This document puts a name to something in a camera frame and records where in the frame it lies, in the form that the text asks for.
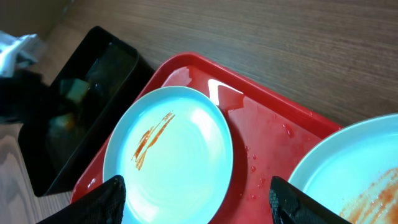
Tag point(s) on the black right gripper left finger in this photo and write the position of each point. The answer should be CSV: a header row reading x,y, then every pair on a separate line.
x,y
103,205

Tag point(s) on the black water basin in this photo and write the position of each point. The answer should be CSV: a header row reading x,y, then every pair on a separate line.
x,y
57,151

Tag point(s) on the light blue plate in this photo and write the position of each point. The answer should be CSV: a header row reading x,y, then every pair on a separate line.
x,y
353,172
173,149

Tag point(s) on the red plastic tray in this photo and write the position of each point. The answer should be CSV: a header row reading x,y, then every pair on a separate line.
x,y
270,134

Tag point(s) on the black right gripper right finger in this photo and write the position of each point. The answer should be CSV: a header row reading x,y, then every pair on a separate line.
x,y
289,205

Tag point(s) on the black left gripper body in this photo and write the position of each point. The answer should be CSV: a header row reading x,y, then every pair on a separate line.
x,y
25,98

